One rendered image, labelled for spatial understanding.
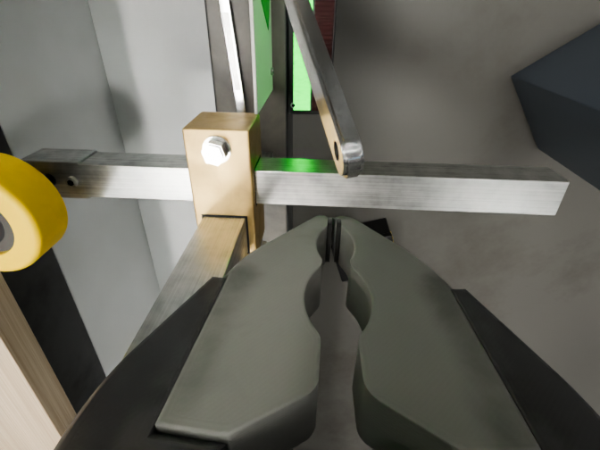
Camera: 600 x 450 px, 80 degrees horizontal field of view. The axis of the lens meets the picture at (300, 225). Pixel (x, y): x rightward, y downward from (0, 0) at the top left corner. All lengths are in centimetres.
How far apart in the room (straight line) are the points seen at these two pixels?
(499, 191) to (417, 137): 88
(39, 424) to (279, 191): 36
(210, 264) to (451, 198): 19
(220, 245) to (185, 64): 30
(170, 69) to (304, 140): 70
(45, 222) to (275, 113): 24
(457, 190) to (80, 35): 44
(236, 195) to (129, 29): 30
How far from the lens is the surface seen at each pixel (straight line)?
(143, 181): 32
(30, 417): 50
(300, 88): 40
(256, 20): 31
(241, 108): 41
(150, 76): 53
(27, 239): 30
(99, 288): 54
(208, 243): 27
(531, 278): 162
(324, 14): 39
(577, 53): 118
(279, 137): 42
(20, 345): 43
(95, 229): 52
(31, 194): 30
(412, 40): 112
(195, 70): 51
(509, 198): 33
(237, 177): 28
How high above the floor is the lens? 110
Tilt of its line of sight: 58 degrees down
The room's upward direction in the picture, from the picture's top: 174 degrees counter-clockwise
